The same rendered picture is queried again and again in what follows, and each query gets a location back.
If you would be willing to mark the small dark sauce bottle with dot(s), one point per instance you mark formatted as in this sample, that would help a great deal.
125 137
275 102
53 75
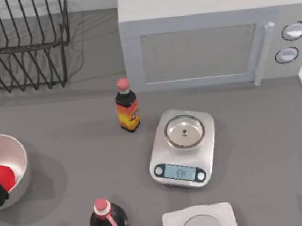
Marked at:
127 108

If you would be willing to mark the silver kitchen scale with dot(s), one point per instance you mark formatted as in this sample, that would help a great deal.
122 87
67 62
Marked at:
183 148

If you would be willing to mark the pale microwave oven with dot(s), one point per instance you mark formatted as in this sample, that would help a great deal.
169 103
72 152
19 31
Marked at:
191 6

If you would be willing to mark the white square scale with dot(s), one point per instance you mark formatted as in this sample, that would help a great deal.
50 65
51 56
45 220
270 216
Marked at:
200 219

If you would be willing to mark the white bowl with red inside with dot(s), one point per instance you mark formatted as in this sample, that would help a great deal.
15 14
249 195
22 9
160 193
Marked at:
12 160

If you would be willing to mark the small microwave knob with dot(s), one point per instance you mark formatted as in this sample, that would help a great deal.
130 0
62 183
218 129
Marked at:
286 55

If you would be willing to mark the large microwave knob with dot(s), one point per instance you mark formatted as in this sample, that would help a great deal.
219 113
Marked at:
294 30

